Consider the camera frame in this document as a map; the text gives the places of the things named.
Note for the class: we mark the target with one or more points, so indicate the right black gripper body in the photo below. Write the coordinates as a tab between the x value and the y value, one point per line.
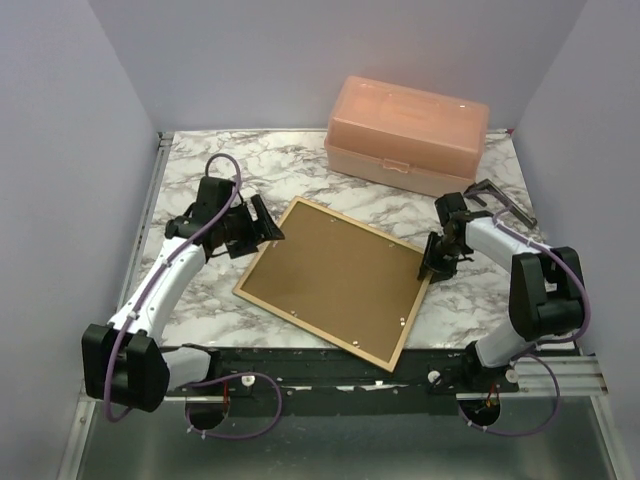
446	257

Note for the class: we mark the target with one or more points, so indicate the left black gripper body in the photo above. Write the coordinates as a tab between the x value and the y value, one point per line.
243	233

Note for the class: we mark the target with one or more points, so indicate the brown frame backing board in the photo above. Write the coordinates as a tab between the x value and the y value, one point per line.
330	275

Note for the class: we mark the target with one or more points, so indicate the green and wood picture frame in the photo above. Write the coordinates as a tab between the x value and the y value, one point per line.
240	290

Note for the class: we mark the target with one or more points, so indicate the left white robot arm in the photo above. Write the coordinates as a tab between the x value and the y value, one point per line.
123	360

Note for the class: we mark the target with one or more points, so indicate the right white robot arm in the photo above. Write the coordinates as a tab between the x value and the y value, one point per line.
547	304

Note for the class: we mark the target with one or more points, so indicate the black metal clamp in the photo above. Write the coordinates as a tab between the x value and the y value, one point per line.
487	187

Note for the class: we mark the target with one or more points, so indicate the orange translucent plastic box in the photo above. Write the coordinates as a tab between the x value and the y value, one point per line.
406	138

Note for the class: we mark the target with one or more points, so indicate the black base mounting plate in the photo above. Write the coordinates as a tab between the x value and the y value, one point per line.
333	382

